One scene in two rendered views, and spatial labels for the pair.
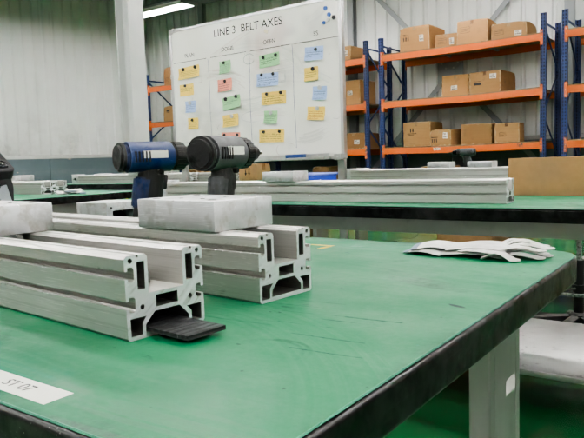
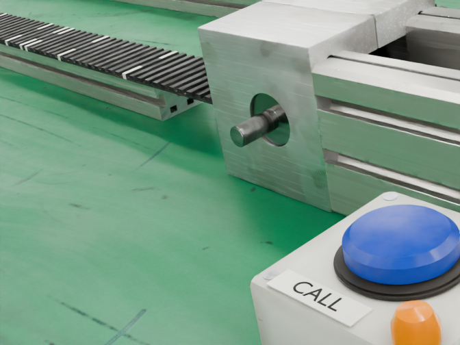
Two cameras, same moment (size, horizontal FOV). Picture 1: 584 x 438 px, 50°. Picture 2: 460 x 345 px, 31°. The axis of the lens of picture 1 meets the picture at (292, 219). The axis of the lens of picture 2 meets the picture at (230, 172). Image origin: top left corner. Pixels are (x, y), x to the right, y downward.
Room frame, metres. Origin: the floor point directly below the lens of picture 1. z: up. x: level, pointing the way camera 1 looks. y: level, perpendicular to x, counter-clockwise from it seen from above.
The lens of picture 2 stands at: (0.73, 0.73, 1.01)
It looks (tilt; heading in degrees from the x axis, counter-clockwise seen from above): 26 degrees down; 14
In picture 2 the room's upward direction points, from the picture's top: 11 degrees counter-clockwise
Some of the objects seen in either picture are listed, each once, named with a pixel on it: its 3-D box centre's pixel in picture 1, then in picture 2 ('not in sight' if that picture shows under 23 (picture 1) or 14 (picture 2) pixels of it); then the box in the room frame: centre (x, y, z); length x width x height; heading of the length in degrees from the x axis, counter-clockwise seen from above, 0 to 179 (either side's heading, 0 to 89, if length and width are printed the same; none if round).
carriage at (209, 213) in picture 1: (204, 221); not in sight; (0.88, 0.12, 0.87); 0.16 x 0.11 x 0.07; 50
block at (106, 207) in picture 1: (104, 222); not in sight; (1.39, 0.42, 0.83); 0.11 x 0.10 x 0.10; 146
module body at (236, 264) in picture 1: (106, 244); not in sight; (1.04, 0.31, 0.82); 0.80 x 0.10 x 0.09; 50
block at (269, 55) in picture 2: not in sight; (310, 93); (1.18, 0.78, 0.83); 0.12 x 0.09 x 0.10; 140
